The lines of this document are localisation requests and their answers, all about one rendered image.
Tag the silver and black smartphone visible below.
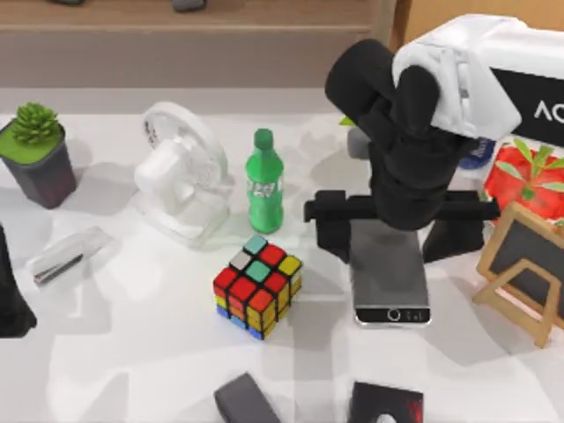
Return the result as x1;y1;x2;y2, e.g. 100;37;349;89
349;219;433;329

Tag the wooden framed blackboard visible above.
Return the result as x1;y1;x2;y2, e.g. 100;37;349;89
471;201;564;350

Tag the grey pot with green plant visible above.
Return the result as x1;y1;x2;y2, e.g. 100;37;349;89
338;114;372;160

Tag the green bottle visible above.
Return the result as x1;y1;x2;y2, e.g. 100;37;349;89
244;128;285;234

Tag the red box with green leaves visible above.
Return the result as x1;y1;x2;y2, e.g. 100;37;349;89
481;137;564;231

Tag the blue can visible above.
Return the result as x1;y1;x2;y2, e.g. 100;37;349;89
457;136;495;171

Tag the multicoloured puzzle cube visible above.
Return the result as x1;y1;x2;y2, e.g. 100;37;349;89
212;234;305;342

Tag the white desk fan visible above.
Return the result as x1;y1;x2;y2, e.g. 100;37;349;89
133;100;234;251

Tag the black and red box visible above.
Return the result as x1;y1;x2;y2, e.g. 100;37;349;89
346;382;426;423

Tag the dark grey box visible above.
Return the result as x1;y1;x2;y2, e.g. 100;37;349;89
213;372;284;423

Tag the wooden cupboard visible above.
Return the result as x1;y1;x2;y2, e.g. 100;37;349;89
389;0;564;48

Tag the wooden shelf unit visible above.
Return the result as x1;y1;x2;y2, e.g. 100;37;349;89
0;0;381;89

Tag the clear and silver stapler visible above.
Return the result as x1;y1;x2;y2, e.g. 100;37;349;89
25;225;116;288

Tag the dark grey object on shelf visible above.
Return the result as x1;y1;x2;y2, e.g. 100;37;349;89
170;0;209;13

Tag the green succulent in dark pot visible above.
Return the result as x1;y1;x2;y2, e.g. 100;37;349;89
0;101;79;211

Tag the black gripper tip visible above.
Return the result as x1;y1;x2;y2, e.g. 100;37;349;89
0;224;39;340

